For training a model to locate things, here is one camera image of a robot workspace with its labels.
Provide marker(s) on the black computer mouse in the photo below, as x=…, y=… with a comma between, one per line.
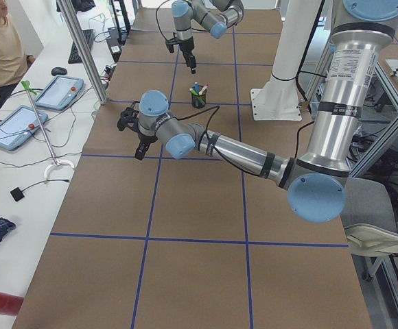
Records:
x=58, y=71

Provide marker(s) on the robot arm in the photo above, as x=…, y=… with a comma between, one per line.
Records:
x=315, y=180
x=184, y=12

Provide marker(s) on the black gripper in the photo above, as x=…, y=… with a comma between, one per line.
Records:
x=187, y=45
x=146, y=140

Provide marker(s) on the small black square device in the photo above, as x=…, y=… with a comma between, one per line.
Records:
x=17, y=194

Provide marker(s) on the green highlighter pen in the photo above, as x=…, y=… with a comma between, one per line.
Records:
x=194, y=92

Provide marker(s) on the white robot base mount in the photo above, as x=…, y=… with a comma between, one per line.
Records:
x=278, y=99

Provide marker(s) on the aluminium frame post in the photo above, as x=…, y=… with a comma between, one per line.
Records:
x=78, y=38

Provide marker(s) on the metal reacher grabber stick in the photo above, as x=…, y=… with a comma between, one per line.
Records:
x=57, y=162

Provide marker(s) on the black mesh pen cup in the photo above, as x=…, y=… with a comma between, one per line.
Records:
x=199, y=102

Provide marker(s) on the far teach pendant tablet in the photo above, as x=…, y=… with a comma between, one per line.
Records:
x=59, y=93

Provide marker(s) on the near teach pendant tablet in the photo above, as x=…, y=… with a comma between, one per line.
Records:
x=17, y=128

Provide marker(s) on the teach pendant tablet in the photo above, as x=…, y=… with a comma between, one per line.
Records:
x=59, y=93
x=17, y=128

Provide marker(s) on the blue highlighter pen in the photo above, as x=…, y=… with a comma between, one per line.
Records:
x=196, y=88

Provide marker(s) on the grey office chair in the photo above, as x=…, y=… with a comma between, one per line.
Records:
x=369, y=222

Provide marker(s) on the red white marker pen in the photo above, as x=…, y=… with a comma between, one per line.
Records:
x=203, y=90

